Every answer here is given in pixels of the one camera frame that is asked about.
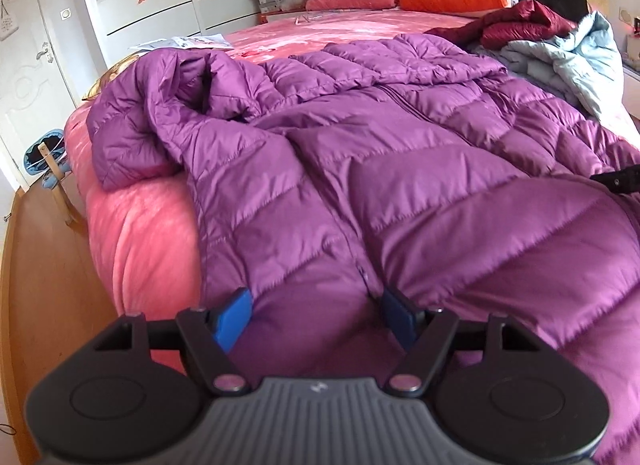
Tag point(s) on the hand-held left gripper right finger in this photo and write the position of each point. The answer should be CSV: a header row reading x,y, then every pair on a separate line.
x,y
400,317

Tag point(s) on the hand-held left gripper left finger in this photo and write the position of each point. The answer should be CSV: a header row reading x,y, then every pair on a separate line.
x,y
232,320

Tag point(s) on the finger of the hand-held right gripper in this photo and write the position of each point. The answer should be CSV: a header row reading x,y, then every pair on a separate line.
x,y
620,179

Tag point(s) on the purple down jacket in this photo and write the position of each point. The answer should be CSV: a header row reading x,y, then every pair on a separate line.
x,y
400,170

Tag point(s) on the white nightstand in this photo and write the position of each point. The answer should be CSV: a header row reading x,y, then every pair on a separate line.
x,y
632,75

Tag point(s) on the light blue down jacket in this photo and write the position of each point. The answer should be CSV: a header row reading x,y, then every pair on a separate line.
x,y
565,60

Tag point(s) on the maroon down jacket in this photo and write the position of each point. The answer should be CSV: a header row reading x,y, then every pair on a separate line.
x,y
520,22

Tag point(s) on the wooden stand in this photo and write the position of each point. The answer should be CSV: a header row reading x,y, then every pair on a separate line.
x,y
60,185

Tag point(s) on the blue cloth bag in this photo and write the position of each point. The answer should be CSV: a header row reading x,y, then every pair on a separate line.
x,y
37,157

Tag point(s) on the cartoon print pillow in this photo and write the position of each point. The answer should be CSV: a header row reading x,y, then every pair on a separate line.
x,y
117,75

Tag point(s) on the printed paper sheets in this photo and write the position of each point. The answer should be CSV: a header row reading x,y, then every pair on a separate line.
x,y
190,41

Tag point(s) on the white door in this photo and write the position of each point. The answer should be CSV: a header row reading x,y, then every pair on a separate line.
x,y
30,105

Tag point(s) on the pink heart print pillow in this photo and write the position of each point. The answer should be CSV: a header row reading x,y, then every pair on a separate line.
x,y
350,2

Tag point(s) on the wall sockets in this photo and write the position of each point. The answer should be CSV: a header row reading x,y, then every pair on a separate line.
x,y
625,14

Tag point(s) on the white light switch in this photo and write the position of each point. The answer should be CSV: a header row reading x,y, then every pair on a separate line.
x,y
64,13

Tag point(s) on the wall hook rack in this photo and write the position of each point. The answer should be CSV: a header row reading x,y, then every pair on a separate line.
x,y
7,10

